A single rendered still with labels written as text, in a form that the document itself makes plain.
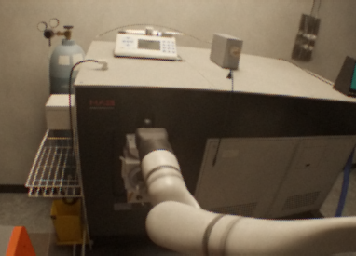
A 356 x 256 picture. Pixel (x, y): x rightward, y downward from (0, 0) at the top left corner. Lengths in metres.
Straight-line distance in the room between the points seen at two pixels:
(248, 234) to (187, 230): 0.09
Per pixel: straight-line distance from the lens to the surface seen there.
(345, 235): 0.26
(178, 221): 0.35
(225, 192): 0.98
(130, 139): 0.71
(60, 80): 1.49
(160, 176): 0.44
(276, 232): 0.27
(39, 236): 1.23
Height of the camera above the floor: 1.66
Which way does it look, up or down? 27 degrees down
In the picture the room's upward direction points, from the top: 9 degrees clockwise
